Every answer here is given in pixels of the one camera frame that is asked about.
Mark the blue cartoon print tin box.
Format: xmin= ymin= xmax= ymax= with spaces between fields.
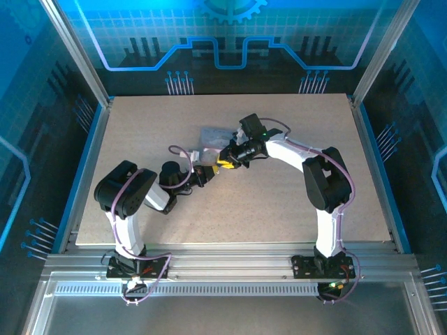
xmin=199 ymin=126 xmax=242 ymax=165

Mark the aluminium frame upright post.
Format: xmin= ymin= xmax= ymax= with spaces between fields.
xmin=38 ymin=0 xmax=113 ymax=107
xmin=350 ymin=0 xmax=422 ymax=107

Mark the aluminium frame side rail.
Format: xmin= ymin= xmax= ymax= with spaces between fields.
xmin=51 ymin=98 xmax=115 ymax=255
xmin=348 ymin=94 xmax=413 ymax=255

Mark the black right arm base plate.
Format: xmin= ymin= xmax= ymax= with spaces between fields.
xmin=291 ymin=253 xmax=358 ymax=281

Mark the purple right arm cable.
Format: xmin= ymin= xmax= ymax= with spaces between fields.
xmin=259 ymin=116 xmax=361 ymax=305

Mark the grey metal shelf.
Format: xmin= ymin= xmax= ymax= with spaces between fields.
xmin=22 ymin=274 xmax=439 ymax=335

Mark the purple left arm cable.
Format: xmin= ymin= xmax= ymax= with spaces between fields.
xmin=110 ymin=144 xmax=196 ymax=307

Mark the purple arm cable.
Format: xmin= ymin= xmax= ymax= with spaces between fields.
xmin=110 ymin=144 xmax=196 ymax=307
xmin=259 ymin=116 xmax=361 ymax=305

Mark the slotted grey cable duct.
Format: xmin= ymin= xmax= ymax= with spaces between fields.
xmin=53 ymin=281 xmax=321 ymax=298

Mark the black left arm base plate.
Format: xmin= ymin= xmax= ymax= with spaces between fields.
xmin=105 ymin=252 xmax=173 ymax=281

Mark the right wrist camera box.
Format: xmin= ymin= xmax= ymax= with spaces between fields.
xmin=238 ymin=112 xmax=268 ymax=141

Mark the aluminium frame cross beam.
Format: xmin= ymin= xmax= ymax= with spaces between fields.
xmin=41 ymin=243 xmax=420 ymax=281

